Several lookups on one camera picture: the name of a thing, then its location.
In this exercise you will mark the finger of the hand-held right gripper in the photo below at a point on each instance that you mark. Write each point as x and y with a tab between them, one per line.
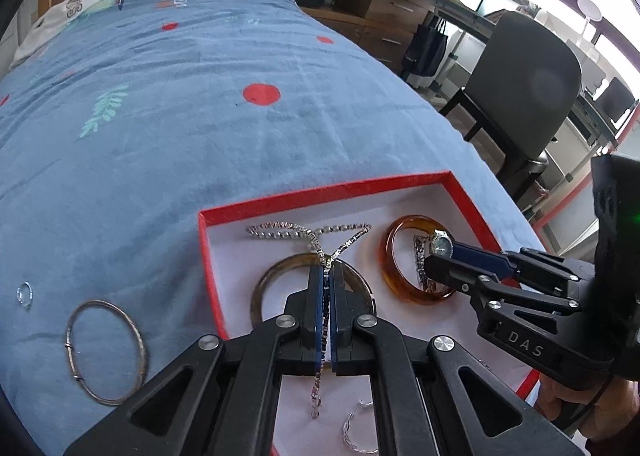
450	272
480	256

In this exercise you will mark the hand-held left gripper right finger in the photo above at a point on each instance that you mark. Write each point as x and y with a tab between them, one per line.
334	326

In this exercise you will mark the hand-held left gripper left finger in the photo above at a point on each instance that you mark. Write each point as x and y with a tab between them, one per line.
316	316

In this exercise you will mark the silver wristwatch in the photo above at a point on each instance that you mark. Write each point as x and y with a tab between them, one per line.
441	245

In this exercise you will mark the dark brown bangle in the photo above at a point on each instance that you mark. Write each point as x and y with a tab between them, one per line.
257	293

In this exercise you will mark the amber bangle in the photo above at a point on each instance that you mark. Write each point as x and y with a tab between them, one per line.
387	256

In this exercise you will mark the red shallow box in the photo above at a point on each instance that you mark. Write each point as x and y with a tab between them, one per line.
240	256

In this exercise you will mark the person's right hand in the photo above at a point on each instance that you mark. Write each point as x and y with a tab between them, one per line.
565	401

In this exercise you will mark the thin silver bangle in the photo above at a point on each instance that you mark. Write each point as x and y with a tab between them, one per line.
144	353

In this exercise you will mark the dark grey chair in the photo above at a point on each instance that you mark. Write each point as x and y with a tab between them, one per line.
520	76

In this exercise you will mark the black monitor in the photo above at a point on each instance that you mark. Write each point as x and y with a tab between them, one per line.
617	98

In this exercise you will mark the black hanging bag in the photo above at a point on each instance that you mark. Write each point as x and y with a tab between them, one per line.
425	51

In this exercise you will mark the grey desk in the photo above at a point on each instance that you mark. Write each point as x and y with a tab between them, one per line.
465	11

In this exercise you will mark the wooden drawer cabinet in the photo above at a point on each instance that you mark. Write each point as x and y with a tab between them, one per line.
395	11

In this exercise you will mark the white round desk lamp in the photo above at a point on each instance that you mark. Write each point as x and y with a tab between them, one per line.
590	6

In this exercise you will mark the white garment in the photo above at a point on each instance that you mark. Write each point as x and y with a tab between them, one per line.
45	26

